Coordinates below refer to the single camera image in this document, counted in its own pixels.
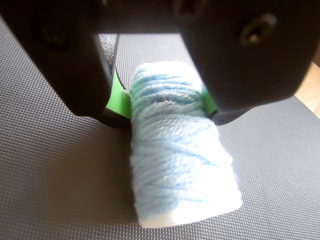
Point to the black textured mat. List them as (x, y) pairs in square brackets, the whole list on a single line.
[(62, 187)]

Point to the light blue yarn-wrapped block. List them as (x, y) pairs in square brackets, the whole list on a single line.
[(175, 155)]

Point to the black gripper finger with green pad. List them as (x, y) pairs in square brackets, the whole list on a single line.
[(62, 62), (250, 62)]

